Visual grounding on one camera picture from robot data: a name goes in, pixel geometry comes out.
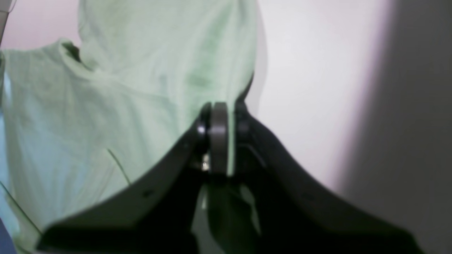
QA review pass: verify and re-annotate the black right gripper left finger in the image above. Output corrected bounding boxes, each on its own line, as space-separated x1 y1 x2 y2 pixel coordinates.
37 103 212 254

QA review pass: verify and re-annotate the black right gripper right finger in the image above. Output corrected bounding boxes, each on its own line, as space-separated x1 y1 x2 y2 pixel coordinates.
235 102 422 254

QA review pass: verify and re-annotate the light green T-shirt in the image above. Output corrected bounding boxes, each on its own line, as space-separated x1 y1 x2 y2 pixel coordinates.
1 0 257 254

